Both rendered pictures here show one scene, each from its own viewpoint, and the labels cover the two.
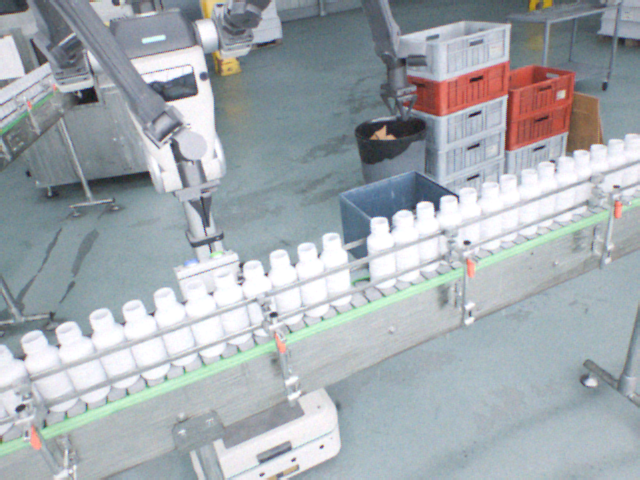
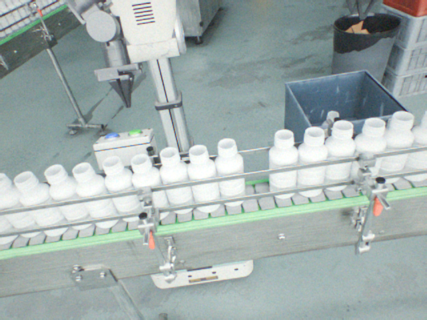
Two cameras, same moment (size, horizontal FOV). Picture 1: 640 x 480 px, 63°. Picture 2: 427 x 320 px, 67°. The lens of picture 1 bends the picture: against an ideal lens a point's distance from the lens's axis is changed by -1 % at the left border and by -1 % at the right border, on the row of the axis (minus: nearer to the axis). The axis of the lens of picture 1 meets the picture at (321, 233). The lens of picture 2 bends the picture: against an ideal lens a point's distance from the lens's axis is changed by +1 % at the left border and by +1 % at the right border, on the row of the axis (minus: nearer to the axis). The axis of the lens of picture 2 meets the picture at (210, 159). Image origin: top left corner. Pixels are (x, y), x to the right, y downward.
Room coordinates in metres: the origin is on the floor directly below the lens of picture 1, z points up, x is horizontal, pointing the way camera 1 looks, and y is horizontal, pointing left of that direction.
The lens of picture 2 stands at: (0.47, -0.17, 1.56)
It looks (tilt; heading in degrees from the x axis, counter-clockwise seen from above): 40 degrees down; 22
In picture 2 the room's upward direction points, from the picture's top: 10 degrees counter-clockwise
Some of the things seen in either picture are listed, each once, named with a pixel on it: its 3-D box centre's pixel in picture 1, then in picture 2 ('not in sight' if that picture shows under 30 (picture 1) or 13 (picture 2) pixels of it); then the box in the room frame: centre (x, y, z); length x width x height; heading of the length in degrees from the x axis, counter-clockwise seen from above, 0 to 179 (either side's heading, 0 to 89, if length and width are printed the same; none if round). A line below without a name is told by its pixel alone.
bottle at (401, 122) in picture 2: (467, 222); (393, 148); (1.08, -0.35, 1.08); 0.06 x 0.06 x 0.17
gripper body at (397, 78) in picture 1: (397, 78); not in sight; (1.52, -0.28, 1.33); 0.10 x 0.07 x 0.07; 21
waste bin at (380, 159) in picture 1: (393, 174); (358, 63); (3.11, -0.51, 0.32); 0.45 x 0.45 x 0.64
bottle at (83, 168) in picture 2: (204, 318); (96, 195); (0.84, 0.26, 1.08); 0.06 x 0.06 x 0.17
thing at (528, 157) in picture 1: (518, 148); not in sight; (3.74, -1.61, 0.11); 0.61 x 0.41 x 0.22; 113
